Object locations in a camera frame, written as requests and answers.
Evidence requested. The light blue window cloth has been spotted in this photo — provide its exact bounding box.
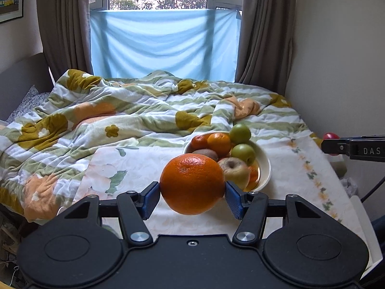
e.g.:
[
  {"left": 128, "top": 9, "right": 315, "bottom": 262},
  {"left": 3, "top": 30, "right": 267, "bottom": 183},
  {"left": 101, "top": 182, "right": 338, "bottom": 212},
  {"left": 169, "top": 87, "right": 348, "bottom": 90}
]
[{"left": 90, "top": 8, "right": 242, "bottom": 82}]

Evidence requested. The white board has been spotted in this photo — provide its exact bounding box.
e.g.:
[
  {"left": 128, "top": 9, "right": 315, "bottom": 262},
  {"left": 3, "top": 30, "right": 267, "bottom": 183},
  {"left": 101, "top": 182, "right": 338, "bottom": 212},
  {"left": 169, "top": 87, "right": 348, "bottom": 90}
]
[{"left": 349, "top": 195, "right": 382, "bottom": 280}]

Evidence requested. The yellow apple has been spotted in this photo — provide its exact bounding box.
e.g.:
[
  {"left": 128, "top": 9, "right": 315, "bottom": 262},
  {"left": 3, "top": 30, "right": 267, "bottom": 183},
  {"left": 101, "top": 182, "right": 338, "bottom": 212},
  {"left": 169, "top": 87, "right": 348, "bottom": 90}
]
[{"left": 218, "top": 157, "right": 251, "bottom": 190}]

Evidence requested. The small mandarin orange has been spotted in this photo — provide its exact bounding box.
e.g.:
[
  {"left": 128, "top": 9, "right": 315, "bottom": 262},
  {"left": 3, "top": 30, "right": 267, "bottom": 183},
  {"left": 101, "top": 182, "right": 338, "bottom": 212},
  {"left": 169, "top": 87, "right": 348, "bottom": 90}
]
[{"left": 191, "top": 134, "right": 211, "bottom": 151}]

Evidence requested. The dark blue cloth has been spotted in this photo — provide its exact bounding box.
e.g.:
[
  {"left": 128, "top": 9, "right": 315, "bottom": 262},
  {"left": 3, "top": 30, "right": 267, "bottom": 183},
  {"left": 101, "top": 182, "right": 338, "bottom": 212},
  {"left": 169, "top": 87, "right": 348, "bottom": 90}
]
[{"left": 371, "top": 215, "right": 385, "bottom": 247}]

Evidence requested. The rough-skinned mandarin orange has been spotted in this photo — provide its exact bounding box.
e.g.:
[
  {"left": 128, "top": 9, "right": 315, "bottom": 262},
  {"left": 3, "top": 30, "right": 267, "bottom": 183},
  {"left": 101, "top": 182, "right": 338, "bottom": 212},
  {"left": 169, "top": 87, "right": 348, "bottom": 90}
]
[{"left": 247, "top": 165, "right": 259, "bottom": 184}]

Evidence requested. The floral quilt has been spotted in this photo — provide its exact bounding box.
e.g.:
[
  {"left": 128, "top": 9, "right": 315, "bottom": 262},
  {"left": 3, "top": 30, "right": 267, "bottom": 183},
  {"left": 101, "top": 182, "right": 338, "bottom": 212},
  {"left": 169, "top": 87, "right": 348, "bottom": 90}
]
[{"left": 0, "top": 69, "right": 348, "bottom": 226}]

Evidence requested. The black cable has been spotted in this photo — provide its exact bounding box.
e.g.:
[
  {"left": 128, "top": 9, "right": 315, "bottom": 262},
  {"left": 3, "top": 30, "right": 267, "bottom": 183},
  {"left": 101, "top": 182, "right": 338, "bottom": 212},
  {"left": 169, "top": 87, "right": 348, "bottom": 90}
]
[{"left": 361, "top": 175, "right": 385, "bottom": 203}]

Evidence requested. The cream ceramic bowl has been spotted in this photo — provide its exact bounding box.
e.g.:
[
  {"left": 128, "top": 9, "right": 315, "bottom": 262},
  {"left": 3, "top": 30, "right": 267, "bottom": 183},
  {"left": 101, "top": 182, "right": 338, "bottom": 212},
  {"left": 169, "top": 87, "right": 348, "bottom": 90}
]
[{"left": 182, "top": 131, "right": 272, "bottom": 192}]

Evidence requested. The small red fruit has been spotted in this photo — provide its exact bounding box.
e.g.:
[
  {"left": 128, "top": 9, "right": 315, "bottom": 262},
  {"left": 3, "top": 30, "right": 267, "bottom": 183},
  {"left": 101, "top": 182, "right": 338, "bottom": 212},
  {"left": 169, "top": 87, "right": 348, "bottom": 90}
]
[{"left": 323, "top": 132, "right": 341, "bottom": 157}]

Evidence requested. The large smooth orange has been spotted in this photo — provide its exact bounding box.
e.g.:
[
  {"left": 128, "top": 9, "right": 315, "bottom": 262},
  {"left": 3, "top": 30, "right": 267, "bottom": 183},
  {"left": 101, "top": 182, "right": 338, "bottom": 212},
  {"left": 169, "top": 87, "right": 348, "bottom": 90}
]
[{"left": 159, "top": 153, "right": 226, "bottom": 216}]

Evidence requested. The speckled grey pillow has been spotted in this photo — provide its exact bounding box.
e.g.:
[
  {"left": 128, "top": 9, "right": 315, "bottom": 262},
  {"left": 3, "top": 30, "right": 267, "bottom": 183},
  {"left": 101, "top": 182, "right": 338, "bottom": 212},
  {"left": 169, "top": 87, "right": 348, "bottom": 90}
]
[{"left": 6, "top": 85, "right": 51, "bottom": 122}]

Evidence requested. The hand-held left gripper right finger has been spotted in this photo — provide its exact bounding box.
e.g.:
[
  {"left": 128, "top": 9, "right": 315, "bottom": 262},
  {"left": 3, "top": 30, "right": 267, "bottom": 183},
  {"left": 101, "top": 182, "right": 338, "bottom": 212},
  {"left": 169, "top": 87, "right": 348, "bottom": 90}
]
[{"left": 225, "top": 181, "right": 330, "bottom": 247}]

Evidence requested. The clear plastic bag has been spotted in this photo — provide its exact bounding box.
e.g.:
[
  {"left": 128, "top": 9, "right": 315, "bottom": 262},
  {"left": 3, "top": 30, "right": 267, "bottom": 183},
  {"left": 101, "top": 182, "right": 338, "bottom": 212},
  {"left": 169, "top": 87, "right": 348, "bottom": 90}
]
[{"left": 340, "top": 177, "right": 360, "bottom": 197}]

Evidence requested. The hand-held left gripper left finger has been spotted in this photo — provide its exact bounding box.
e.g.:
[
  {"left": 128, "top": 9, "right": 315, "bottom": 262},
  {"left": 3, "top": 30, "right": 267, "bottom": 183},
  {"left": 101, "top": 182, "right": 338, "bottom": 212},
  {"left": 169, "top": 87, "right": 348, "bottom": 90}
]
[{"left": 57, "top": 181, "right": 161, "bottom": 247}]

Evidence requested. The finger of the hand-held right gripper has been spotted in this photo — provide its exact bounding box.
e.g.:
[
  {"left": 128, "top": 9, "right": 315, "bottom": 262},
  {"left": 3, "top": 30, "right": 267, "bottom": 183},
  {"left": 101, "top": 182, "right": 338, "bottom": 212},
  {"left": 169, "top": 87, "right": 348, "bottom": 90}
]
[{"left": 321, "top": 138, "right": 351, "bottom": 157}]

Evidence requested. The brown kiwi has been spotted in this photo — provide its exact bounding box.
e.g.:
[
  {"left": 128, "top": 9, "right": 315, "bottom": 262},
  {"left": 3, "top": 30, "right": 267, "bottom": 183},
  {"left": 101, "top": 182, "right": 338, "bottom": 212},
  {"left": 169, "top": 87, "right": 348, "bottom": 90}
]
[{"left": 192, "top": 148, "right": 219, "bottom": 162}]

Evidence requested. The small green apple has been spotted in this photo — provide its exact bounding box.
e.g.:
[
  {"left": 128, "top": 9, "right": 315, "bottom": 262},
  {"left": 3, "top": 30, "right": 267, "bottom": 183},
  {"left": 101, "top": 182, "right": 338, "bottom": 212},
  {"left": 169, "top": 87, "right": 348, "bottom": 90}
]
[{"left": 229, "top": 123, "right": 252, "bottom": 145}]

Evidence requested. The grey headboard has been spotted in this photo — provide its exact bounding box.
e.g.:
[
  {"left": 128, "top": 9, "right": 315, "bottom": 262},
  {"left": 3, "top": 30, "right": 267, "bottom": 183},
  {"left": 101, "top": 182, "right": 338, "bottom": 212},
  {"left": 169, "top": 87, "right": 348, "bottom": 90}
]
[{"left": 0, "top": 53, "right": 56, "bottom": 115}]

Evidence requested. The large green apple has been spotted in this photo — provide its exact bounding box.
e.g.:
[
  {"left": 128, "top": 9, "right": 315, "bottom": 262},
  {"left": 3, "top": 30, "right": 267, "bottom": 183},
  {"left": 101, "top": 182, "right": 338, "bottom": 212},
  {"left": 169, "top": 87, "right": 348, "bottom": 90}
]
[{"left": 231, "top": 144, "right": 256, "bottom": 165}]

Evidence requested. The brown curtain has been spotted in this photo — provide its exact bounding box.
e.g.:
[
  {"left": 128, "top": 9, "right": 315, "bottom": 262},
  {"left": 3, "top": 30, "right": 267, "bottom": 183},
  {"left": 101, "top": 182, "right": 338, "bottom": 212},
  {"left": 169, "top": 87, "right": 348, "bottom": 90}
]
[
  {"left": 235, "top": 0, "right": 297, "bottom": 92},
  {"left": 36, "top": 0, "right": 94, "bottom": 82}
]

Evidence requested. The floral cream bed sheet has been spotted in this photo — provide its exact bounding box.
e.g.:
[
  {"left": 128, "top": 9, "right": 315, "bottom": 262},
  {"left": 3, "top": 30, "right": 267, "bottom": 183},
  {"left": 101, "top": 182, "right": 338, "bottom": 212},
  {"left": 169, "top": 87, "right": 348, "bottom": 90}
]
[{"left": 56, "top": 135, "right": 366, "bottom": 238}]

